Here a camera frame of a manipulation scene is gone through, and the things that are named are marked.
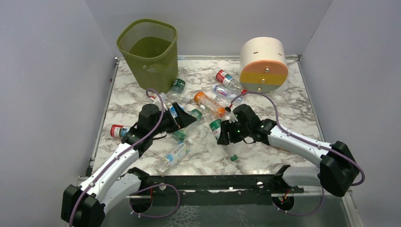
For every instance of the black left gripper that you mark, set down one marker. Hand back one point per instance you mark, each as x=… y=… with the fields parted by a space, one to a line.
x=175 y=117

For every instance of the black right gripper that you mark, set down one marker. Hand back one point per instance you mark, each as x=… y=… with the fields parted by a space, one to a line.
x=228 y=133

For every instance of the clear bottle green cap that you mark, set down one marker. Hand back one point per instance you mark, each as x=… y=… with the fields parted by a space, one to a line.
x=215 y=126

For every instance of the green tea bottle white cap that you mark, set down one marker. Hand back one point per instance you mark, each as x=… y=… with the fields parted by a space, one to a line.
x=182 y=134

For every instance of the orange plastic bottle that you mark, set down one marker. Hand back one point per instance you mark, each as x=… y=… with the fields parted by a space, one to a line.
x=212 y=106

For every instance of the clear bottle blue purple label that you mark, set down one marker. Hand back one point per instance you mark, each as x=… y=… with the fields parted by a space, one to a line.
x=222 y=95

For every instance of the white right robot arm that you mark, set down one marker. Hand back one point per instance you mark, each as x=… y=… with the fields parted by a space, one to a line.
x=333 y=164

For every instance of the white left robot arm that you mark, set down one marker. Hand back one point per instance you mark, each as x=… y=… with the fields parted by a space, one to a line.
x=86 y=205

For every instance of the green plastic waste bin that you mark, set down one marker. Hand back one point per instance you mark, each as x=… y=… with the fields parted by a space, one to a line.
x=149 y=48

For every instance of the clear bottle dark green label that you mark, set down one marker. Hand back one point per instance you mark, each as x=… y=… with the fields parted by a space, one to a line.
x=178 y=86

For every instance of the clear bottle light blue label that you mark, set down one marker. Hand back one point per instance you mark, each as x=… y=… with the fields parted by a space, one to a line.
x=174 y=157

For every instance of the clear bottle red blue label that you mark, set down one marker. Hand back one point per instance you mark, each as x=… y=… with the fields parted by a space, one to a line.
x=116 y=130

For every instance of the cream cylinder with coloured face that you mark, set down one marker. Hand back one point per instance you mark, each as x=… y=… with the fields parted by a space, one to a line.
x=263 y=65

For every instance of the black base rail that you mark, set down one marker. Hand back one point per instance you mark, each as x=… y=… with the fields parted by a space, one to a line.
x=208 y=190

